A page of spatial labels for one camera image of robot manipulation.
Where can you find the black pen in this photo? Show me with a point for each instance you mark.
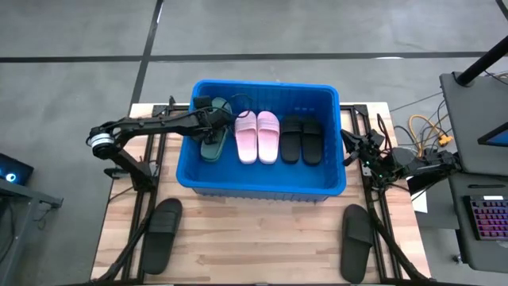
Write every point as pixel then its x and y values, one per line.
pixel 486 185

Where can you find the white paper sheet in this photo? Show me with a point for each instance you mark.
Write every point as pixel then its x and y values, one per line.
pixel 420 202

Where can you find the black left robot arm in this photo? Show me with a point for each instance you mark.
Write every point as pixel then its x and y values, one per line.
pixel 158 123

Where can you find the pink rubber slide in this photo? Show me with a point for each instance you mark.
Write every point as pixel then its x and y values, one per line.
pixel 246 139
pixel 268 139

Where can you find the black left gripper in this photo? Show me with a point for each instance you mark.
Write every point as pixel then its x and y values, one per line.
pixel 212 125

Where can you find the black computer blue light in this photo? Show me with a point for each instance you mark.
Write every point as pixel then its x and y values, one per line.
pixel 18 168

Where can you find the grey metal desk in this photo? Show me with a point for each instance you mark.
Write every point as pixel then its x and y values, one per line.
pixel 12 238

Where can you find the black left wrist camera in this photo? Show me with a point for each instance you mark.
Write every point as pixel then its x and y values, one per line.
pixel 202 103

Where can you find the black rubber slide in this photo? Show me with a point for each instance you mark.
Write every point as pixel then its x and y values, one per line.
pixel 291 139
pixel 160 238
pixel 356 246
pixel 312 141

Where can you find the blue plastic bin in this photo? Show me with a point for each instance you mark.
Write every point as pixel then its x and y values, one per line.
pixel 278 178

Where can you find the black tablet screen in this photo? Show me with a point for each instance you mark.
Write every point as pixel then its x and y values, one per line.
pixel 498 138

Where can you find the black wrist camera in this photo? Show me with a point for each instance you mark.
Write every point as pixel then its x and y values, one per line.
pixel 375 137
pixel 202 103

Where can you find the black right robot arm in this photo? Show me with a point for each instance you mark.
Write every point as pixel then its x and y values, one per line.
pixel 428 161

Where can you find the backlit keyboard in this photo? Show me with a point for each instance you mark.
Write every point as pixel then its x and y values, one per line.
pixel 490 218

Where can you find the black pole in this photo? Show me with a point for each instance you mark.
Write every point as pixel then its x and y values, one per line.
pixel 482 61

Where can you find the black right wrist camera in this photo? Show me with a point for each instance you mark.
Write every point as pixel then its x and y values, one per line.
pixel 375 137

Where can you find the black bar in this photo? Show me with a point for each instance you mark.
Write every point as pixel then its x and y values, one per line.
pixel 426 183

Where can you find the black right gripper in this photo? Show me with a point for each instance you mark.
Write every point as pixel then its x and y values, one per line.
pixel 371 155

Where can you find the green rubber slide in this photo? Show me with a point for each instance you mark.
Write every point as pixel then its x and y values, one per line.
pixel 212 153

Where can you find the black aluminium frame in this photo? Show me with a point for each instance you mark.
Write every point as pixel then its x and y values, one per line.
pixel 158 110

